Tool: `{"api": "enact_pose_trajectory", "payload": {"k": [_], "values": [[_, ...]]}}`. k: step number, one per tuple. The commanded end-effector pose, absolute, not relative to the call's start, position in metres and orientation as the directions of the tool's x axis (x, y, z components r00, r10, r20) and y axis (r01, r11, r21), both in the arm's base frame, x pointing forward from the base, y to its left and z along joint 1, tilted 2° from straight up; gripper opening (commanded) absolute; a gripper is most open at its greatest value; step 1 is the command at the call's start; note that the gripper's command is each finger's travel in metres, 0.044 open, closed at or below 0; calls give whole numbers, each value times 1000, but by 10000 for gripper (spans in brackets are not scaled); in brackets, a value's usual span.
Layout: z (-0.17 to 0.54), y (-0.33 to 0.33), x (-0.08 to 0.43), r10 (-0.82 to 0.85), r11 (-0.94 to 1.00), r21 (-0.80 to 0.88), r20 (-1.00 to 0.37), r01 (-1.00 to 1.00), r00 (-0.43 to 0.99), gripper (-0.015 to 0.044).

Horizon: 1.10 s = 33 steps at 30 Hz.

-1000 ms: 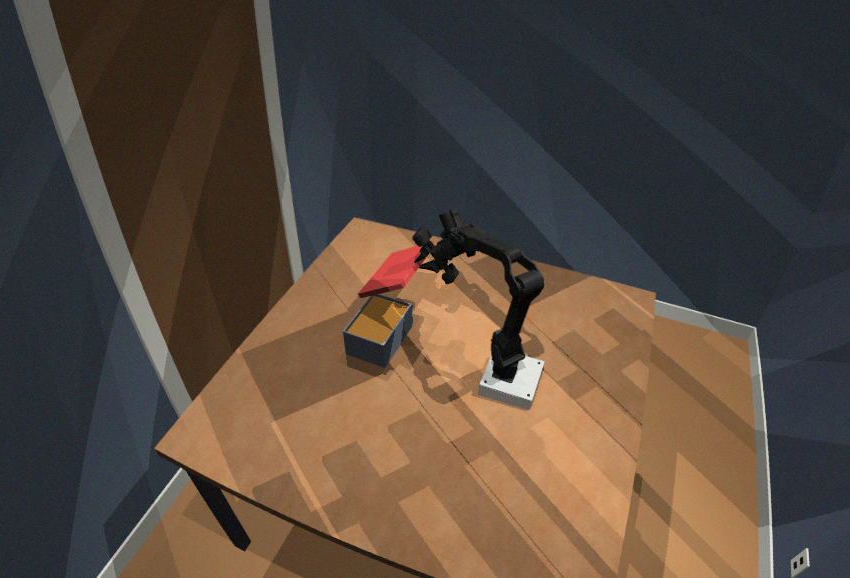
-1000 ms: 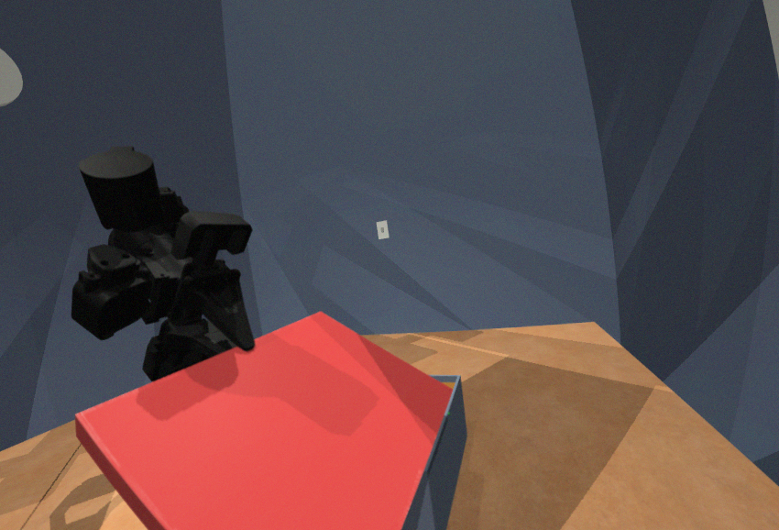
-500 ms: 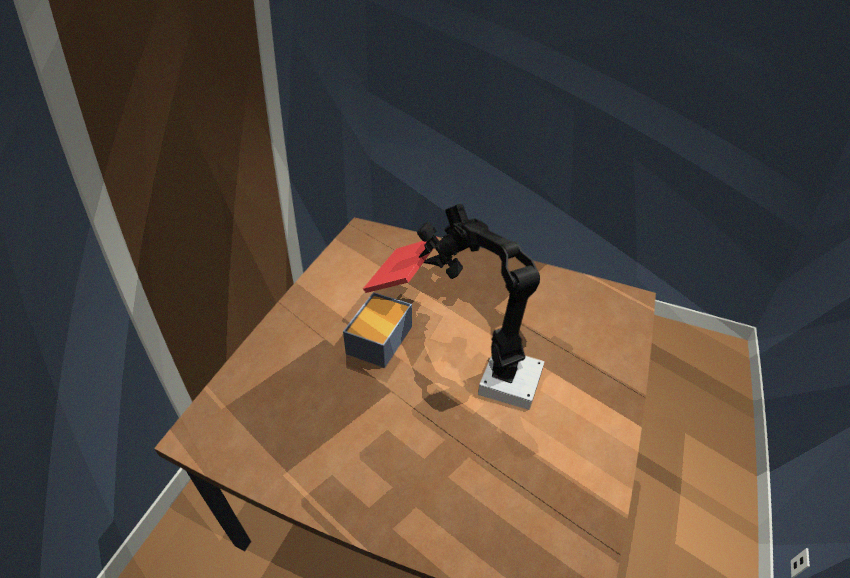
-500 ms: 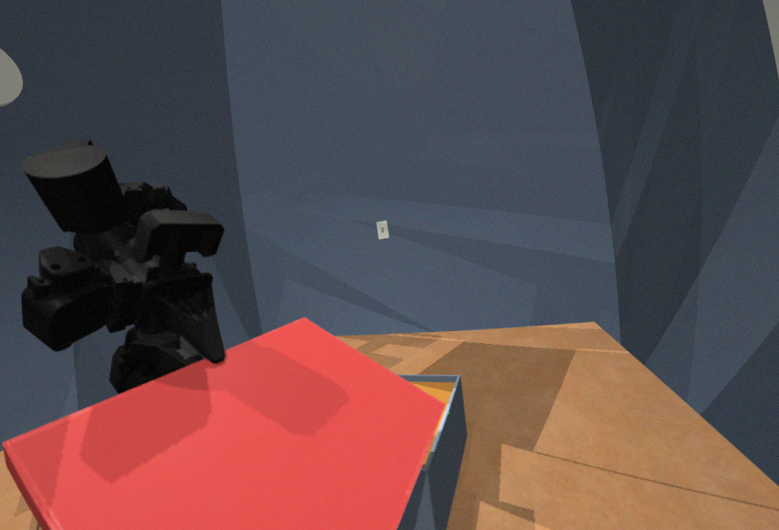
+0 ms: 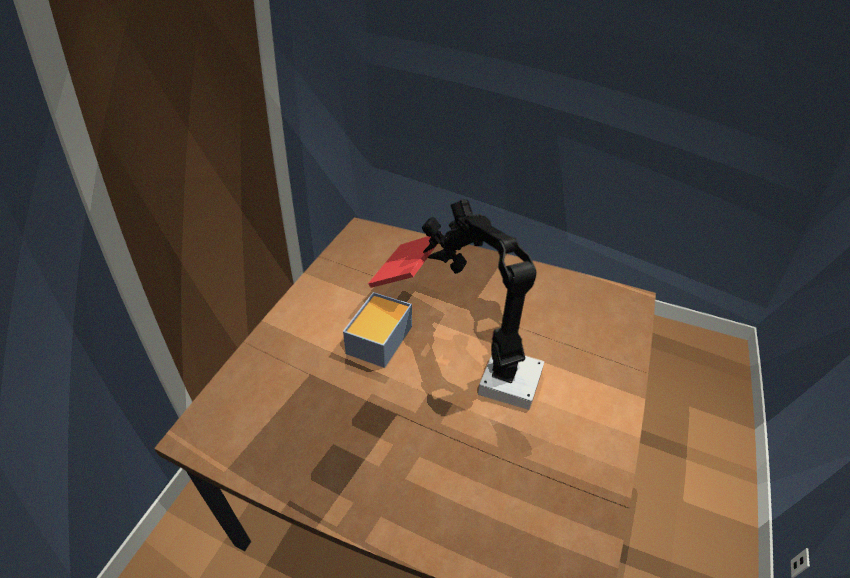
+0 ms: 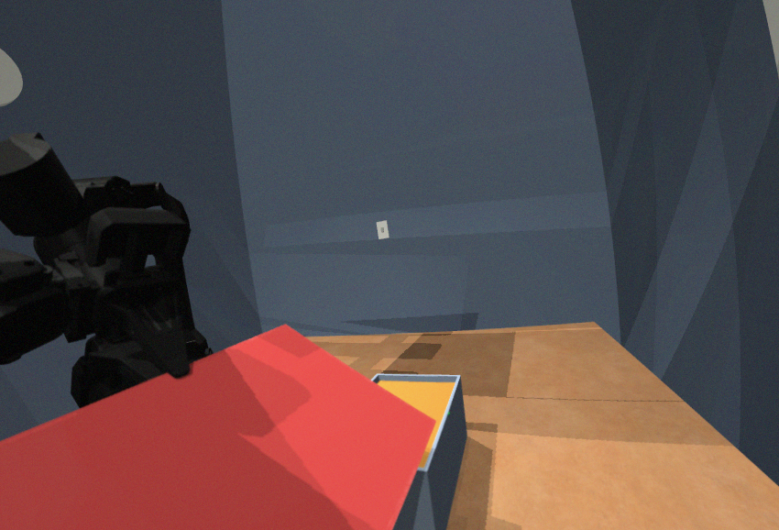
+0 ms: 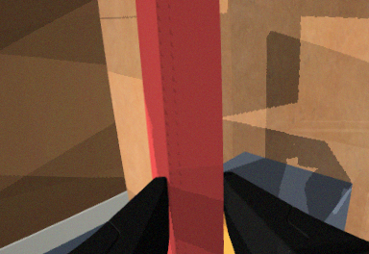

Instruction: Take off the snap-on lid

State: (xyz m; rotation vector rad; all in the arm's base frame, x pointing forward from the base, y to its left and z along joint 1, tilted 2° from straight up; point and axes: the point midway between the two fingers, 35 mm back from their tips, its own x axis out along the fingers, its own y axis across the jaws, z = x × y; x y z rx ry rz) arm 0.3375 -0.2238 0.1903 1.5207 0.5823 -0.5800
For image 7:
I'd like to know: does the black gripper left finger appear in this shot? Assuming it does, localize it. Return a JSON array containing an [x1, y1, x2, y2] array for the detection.
[[69, 177, 169, 254]]

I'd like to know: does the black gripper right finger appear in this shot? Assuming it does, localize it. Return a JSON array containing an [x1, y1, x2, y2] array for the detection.
[[223, 172, 369, 254]]

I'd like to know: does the red box lid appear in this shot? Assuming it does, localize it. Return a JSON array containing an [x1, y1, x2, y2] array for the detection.
[[135, 0, 224, 254]]

